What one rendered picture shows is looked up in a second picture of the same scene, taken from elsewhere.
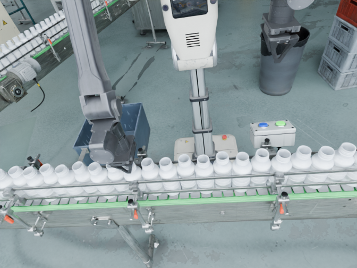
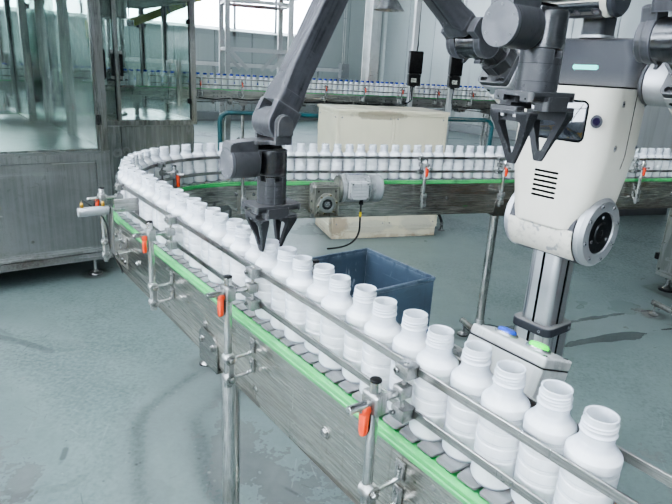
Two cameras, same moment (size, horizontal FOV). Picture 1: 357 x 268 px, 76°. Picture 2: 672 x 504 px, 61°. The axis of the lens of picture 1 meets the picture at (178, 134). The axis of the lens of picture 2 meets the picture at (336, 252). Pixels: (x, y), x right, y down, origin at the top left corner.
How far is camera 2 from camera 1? 0.75 m
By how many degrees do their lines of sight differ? 45
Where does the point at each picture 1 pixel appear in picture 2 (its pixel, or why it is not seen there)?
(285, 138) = not seen: hidden behind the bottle
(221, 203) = (326, 397)
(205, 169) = (332, 296)
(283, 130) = (522, 349)
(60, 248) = (178, 452)
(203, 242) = not seen: outside the picture
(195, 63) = (537, 232)
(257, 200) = not seen: hidden behind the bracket
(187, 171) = (315, 290)
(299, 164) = (456, 372)
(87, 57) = (290, 59)
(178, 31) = (526, 158)
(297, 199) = (430, 474)
